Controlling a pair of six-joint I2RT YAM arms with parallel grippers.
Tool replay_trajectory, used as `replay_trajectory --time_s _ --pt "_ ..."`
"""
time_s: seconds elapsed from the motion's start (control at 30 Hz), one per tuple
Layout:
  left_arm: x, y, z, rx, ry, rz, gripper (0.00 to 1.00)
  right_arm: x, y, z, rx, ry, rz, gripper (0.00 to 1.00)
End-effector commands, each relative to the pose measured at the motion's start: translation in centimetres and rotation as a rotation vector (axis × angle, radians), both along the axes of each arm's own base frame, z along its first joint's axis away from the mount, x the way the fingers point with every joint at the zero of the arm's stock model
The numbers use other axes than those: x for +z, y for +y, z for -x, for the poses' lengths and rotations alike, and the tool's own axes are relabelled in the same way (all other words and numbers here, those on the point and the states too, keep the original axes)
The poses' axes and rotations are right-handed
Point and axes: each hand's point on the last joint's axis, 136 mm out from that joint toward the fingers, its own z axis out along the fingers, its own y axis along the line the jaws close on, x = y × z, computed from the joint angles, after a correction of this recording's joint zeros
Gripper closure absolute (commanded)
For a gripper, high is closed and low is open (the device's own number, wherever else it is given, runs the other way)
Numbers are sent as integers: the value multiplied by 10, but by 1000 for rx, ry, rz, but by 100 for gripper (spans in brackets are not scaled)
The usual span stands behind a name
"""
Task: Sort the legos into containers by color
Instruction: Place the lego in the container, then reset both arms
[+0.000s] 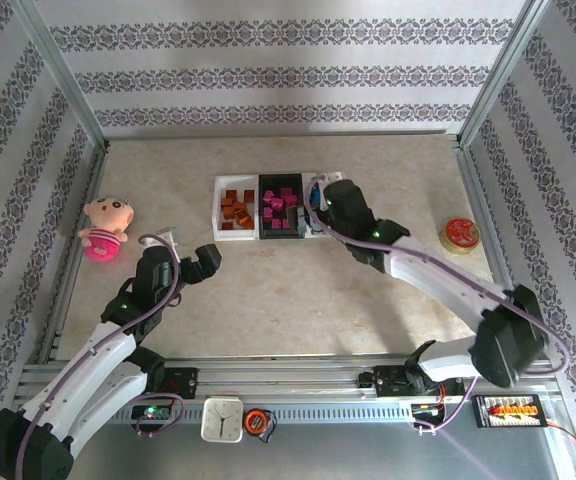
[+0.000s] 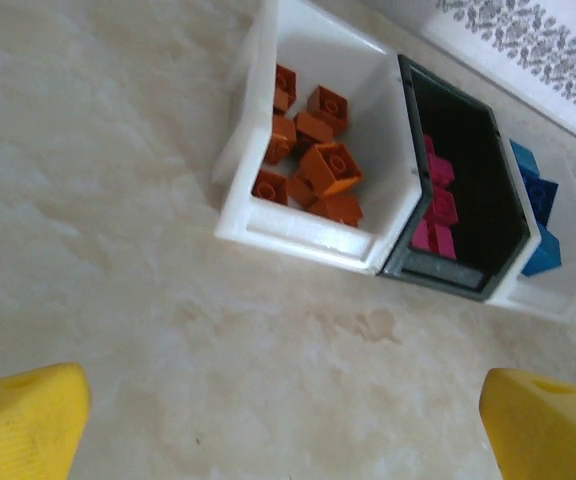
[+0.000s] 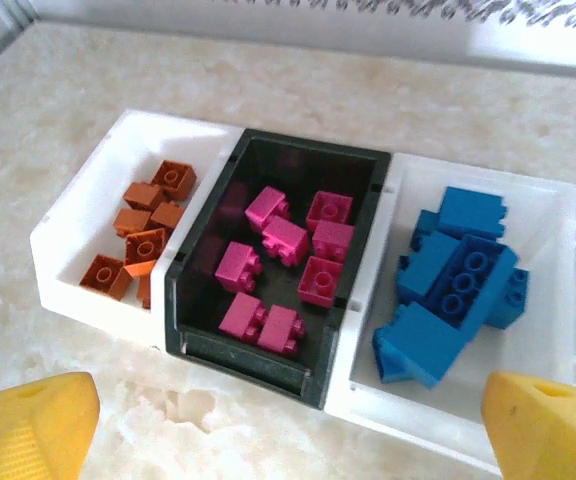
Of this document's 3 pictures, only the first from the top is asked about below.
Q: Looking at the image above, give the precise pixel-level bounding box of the white plastic container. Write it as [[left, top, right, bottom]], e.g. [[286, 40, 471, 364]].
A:
[[301, 171, 347, 240], [212, 173, 260, 243]]

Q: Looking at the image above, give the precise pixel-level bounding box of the black plastic container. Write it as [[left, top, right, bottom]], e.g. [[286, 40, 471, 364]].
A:
[[258, 173, 305, 241]]

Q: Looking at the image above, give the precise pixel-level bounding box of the pink plush doll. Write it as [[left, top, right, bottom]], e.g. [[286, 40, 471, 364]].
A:
[[77, 197, 137, 262]]

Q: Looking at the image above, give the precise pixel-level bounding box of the round red gold tin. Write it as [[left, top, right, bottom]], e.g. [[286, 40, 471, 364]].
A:
[[439, 216, 483, 256]]

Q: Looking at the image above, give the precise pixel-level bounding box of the small lit circuit board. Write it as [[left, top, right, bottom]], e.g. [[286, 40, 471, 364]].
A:
[[131, 405, 173, 422]]

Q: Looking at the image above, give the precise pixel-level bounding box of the white square clock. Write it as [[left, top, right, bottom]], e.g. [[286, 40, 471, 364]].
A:
[[200, 396, 245, 444]]

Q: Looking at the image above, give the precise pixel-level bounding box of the orange black tape measure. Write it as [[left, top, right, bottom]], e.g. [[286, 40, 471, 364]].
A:
[[244, 407, 278, 444]]

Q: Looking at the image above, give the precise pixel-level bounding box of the grey metal sheet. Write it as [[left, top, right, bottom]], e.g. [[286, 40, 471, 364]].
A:
[[17, 419, 569, 480]]

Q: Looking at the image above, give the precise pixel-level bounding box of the black power distribution board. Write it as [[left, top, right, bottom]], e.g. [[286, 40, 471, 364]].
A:
[[471, 393, 549, 430]]

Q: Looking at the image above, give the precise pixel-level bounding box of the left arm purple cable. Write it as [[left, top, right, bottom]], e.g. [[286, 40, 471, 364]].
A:
[[16, 234, 185, 480]]

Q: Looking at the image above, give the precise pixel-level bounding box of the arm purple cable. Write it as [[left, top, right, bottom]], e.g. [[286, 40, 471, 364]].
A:
[[303, 177, 572, 435], [16, 234, 185, 480]]

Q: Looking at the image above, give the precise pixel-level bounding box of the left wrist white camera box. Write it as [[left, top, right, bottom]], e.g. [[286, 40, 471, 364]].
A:
[[156, 227, 181, 250]]

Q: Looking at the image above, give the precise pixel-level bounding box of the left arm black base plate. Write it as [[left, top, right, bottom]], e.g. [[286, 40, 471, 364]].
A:
[[107, 367, 200, 401]]

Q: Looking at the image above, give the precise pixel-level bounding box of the aluminium side rail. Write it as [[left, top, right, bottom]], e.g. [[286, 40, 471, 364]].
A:
[[35, 142, 112, 364], [455, 139, 552, 364]]

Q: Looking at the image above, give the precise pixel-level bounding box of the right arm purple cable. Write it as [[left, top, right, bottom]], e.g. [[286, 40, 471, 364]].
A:
[[303, 177, 572, 435]]

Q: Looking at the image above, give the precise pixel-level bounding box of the aluminium mounting rail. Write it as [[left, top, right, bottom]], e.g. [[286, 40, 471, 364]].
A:
[[15, 355, 557, 404]]

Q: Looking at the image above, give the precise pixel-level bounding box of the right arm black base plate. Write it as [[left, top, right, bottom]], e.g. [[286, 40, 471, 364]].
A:
[[358, 362, 467, 399]]

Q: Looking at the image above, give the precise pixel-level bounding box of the aluminium frame post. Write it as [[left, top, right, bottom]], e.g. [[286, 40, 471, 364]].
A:
[[10, 0, 109, 151], [457, 0, 554, 149]]

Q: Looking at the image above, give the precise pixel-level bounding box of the grey slotted cable duct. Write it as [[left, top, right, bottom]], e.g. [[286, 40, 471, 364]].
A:
[[35, 405, 419, 425]]

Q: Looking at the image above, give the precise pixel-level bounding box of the orange wire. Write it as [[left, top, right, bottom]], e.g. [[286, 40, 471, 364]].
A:
[[545, 422, 576, 459]]

